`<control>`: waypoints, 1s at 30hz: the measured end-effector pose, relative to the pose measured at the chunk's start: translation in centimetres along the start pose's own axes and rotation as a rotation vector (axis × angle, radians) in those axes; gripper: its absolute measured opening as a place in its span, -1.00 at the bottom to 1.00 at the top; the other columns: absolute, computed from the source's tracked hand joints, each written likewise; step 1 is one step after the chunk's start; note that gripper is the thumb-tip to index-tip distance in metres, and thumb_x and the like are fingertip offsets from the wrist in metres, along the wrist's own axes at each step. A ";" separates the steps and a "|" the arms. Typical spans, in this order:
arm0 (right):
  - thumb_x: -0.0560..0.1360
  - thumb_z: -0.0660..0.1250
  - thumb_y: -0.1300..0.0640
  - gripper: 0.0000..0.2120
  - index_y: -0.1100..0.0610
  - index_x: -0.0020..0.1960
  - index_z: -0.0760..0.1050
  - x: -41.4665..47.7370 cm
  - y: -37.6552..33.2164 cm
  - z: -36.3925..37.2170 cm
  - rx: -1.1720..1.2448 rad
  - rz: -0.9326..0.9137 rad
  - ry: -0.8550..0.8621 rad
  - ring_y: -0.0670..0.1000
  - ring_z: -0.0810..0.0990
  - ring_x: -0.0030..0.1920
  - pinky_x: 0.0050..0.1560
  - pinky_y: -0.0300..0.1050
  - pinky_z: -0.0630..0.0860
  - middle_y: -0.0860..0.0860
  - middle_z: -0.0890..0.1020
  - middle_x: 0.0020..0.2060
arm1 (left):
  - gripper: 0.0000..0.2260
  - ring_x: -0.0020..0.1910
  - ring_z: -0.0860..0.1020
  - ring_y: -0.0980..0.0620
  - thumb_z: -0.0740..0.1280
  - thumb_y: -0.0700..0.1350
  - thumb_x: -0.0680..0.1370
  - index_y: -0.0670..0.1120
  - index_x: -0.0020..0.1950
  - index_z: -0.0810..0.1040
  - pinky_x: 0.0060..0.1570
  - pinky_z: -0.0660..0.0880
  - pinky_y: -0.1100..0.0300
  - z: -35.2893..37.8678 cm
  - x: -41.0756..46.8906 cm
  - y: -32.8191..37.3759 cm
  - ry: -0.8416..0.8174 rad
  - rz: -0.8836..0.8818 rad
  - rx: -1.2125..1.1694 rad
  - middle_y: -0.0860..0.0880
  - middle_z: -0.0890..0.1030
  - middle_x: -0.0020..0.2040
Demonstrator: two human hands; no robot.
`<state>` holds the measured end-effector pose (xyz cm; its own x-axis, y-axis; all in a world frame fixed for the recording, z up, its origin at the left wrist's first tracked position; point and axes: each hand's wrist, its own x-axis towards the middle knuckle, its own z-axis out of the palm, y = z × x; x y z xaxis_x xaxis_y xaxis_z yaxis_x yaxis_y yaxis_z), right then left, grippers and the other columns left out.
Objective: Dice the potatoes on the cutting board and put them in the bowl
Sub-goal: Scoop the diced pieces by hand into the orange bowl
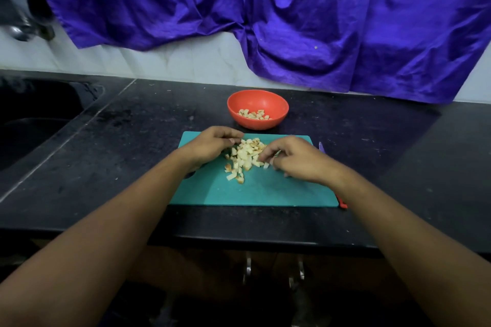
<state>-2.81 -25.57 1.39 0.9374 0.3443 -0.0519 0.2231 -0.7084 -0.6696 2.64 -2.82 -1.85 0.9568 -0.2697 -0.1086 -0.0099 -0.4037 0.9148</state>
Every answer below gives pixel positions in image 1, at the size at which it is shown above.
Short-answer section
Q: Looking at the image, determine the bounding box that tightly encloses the person's right hand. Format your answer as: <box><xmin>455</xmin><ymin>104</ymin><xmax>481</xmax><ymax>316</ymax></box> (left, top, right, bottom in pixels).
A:
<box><xmin>257</xmin><ymin>136</ymin><xmax>339</xmax><ymax>186</ymax></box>

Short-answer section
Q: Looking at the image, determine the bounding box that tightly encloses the person's left hand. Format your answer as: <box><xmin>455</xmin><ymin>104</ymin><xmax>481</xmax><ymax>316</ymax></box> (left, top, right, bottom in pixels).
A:
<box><xmin>180</xmin><ymin>125</ymin><xmax>245</xmax><ymax>167</ymax></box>

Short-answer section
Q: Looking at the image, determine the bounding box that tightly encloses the pile of diced apple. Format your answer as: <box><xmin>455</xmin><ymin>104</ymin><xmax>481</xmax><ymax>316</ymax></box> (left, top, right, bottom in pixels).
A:
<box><xmin>224</xmin><ymin>137</ymin><xmax>273</xmax><ymax>184</ymax></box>

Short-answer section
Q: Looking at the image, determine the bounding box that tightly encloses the teal plastic cutting board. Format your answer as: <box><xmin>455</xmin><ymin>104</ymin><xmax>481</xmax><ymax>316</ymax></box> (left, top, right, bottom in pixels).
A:
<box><xmin>169</xmin><ymin>131</ymin><xmax>340</xmax><ymax>208</ymax></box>

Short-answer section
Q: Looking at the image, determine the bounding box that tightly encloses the orange bowl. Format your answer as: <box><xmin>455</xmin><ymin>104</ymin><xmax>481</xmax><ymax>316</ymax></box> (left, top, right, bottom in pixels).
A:
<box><xmin>226</xmin><ymin>89</ymin><xmax>290</xmax><ymax>131</ymax></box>

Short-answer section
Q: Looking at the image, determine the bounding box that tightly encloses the red-handled kitchen knife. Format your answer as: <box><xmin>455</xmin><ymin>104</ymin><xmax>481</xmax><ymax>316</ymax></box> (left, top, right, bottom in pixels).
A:
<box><xmin>318</xmin><ymin>141</ymin><xmax>348</xmax><ymax>211</ymax></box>

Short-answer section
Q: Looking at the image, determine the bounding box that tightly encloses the person's right forearm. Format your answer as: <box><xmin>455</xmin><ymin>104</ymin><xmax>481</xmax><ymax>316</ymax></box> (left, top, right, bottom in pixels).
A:
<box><xmin>326</xmin><ymin>166</ymin><xmax>491</xmax><ymax>327</ymax></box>

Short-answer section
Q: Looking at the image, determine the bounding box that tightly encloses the person's left forearm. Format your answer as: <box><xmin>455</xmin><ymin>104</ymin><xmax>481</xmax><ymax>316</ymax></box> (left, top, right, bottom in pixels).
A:
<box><xmin>0</xmin><ymin>148</ymin><xmax>202</xmax><ymax>327</ymax></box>

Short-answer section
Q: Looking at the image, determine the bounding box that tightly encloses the purple cloth curtain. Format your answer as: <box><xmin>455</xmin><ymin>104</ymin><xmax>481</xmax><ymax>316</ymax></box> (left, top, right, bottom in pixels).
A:
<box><xmin>27</xmin><ymin>0</ymin><xmax>491</xmax><ymax>105</ymax></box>

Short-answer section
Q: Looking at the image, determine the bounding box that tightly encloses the dark kitchen sink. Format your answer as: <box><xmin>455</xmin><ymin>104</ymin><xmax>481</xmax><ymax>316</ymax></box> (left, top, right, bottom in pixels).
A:
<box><xmin>0</xmin><ymin>78</ymin><xmax>104</xmax><ymax>171</ymax></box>

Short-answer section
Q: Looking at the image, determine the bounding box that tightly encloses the metal faucet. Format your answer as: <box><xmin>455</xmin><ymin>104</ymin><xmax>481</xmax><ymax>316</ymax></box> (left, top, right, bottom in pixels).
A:
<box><xmin>0</xmin><ymin>0</ymin><xmax>56</xmax><ymax>42</ymax></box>

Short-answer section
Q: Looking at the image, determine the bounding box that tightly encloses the metal cabinet handle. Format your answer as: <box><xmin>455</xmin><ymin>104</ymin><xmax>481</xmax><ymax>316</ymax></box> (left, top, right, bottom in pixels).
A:
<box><xmin>288</xmin><ymin>255</ymin><xmax>306</xmax><ymax>292</ymax></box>
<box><xmin>242</xmin><ymin>254</ymin><xmax>253</xmax><ymax>286</ymax></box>

